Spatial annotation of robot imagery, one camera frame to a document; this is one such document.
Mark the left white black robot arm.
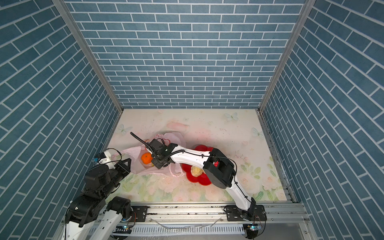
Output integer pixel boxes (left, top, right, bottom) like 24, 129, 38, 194
61, 158, 134, 240

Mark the red flower-shaped bowl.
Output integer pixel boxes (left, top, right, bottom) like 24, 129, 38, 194
181, 164, 212, 186

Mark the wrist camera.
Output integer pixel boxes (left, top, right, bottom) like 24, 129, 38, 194
93, 151, 112, 164
149, 139, 164, 151

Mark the pink plastic bag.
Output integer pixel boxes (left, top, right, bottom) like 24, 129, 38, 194
117, 132, 186, 177

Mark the white cable duct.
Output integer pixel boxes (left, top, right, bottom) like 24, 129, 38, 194
68, 224, 247, 237

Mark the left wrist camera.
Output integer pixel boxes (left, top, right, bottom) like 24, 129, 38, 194
93, 151, 112, 164

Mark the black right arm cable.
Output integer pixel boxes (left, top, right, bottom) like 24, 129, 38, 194
129, 131, 251, 200

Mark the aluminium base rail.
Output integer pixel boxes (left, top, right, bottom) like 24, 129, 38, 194
53, 202, 319, 240

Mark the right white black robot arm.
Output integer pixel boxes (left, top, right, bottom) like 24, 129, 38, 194
146, 140, 267, 222

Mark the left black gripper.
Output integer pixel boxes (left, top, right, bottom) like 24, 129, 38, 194
100, 157, 133, 201

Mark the orange fake fruit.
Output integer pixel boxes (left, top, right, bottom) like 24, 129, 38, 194
141, 153, 153, 165

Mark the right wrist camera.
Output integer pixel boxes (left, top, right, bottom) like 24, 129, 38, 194
149, 139, 164, 151

